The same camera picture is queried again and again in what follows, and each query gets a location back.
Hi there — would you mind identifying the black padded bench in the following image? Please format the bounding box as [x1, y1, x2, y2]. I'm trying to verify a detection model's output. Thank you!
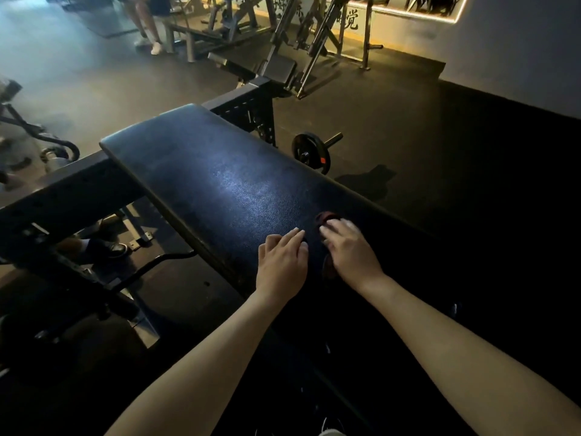
[99, 103, 459, 323]

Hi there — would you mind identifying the black steel rack beam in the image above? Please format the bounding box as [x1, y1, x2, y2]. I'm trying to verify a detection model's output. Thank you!
[0, 150, 147, 286]

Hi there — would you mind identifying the black curved curl bar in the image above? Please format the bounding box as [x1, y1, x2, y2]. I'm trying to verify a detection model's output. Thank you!
[108, 250, 199, 293]

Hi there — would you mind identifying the grey metal floor bracket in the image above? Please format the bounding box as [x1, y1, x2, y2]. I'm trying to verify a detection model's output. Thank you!
[111, 203, 154, 251]

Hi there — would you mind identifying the black perforated steel upright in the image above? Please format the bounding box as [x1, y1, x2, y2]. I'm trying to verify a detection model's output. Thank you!
[202, 76, 278, 148]

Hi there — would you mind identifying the gym machine with curved handle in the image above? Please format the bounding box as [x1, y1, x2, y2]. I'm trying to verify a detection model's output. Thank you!
[0, 77, 81, 178]

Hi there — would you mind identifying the person's right forearm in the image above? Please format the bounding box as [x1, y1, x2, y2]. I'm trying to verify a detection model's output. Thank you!
[359, 273, 581, 436]

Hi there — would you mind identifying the person's left forearm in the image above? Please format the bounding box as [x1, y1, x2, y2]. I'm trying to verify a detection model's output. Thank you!
[104, 290, 284, 436]

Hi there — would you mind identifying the black shoe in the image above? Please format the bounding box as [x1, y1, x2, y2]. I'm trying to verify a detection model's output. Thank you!
[57, 237, 131, 265]

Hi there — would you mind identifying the barbell with black weight plate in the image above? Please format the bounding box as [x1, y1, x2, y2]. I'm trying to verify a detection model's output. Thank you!
[291, 131, 344, 176]

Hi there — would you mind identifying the person's right hand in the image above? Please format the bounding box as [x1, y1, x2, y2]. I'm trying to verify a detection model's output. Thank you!
[319, 217, 387, 296]

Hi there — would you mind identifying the dark red grip strap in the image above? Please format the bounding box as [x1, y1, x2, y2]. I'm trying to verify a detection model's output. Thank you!
[314, 211, 342, 280]

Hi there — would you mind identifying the black plate-loaded gym machine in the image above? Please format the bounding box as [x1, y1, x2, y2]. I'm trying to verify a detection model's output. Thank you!
[254, 0, 385, 100]

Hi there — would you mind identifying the person's left hand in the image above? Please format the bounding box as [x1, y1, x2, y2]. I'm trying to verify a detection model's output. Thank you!
[256, 227, 310, 309]

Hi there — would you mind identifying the grey gym bench machine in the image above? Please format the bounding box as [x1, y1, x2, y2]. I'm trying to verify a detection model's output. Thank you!
[162, 0, 278, 63]

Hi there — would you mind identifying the warm light strip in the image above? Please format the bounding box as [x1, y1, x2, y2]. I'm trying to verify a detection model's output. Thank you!
[303, 0, 471, 25]

